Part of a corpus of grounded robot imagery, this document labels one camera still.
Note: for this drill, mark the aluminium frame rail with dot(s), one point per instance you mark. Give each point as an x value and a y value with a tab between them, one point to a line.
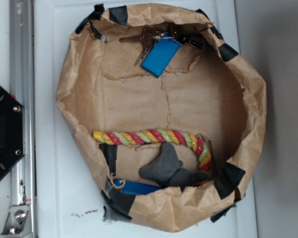
23	175

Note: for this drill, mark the blue cylinder tube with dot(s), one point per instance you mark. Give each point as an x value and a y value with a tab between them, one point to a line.
135	188

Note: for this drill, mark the multicolour twisted rope toy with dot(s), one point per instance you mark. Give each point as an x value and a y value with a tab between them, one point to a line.
149	136

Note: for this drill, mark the metal corner bracket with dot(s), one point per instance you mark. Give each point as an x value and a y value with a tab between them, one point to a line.
18	224

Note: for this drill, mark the silver key bunch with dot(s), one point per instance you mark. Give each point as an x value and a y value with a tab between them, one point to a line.
152	35

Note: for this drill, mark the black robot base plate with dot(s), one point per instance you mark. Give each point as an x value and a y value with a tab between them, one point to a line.
11	132

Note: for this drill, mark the grey plush toy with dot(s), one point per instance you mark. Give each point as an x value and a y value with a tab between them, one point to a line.
167	170

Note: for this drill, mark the brown paper bag bin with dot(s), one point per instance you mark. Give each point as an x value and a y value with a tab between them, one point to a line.
211	97

